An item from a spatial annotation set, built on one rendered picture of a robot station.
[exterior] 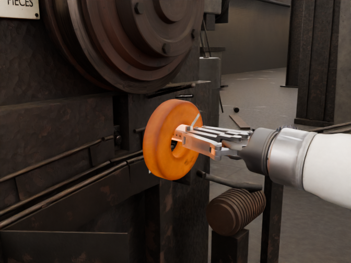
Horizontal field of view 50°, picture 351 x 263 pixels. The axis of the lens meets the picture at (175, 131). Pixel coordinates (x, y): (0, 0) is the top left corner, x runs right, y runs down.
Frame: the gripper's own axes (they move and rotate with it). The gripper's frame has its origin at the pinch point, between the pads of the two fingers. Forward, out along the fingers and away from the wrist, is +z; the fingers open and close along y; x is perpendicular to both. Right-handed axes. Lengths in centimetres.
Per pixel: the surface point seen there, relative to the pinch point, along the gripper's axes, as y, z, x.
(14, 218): -21.4, 22.0, -17.5
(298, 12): 867, 294, 78
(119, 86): 7.8, 22.9, 5.3
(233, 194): 47, 10, -32
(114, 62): 4.5, 21.4, 11.2
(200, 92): 57, 32, -2
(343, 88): 294, 38, -23
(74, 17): -4.4, 23.6, 20.6
